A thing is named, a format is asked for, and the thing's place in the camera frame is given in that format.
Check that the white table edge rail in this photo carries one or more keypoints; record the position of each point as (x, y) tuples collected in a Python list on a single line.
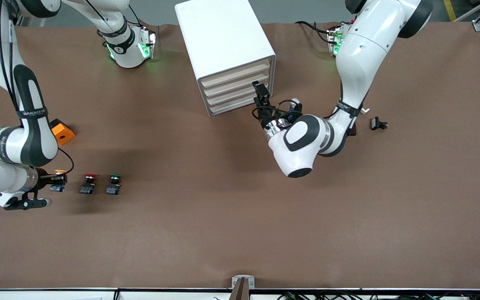
[(161, 295)]

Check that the yellow push button switch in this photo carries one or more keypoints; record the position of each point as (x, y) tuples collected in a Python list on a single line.
[(58, 187)]

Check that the small black plastic part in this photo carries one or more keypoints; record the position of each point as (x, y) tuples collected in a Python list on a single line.
[(376, 123)]

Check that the dark brown small connector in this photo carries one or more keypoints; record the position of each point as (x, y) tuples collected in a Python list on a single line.
[(353, 130)]

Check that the green push button switch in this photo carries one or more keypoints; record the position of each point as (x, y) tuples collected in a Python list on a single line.
[(113, 187)]

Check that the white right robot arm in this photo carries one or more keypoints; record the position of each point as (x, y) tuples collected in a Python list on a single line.
[(6, 141)]

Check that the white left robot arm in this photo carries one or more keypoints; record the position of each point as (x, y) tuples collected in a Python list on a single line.
[(361, 54)]

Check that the red push button switch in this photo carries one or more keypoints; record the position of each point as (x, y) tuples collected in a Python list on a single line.
[(88, 186)]

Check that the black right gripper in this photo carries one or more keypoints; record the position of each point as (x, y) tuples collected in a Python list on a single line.
[(44, 177)]

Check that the grey metal table bracket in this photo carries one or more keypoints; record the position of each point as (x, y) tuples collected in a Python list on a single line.
[(243, 283)]

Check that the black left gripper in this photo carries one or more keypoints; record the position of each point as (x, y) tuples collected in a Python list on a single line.
[(268, 116)]

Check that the orange box with hole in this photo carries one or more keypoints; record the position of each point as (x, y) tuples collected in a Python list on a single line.
[(65, 134)]

